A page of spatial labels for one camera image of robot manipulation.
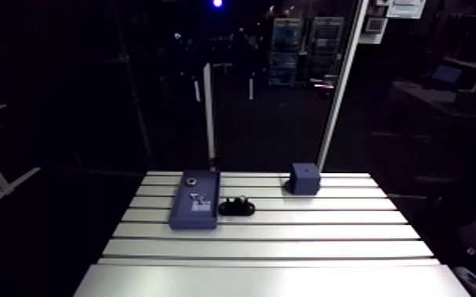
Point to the steel bolt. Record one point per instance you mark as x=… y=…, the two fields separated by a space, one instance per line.
x=242 y=198

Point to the dark blue-grey tray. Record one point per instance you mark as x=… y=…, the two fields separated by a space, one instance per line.
x=192 y=211

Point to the dark blue-grey block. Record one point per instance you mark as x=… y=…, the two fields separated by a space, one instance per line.
x=305 y=179

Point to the white aluminium post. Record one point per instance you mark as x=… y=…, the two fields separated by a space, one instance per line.
x=339 y=89

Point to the black oval holder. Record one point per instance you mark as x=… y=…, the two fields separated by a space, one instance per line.
x=236 y=208

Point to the thin white post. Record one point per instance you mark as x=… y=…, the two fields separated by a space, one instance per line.
x=209 y=116

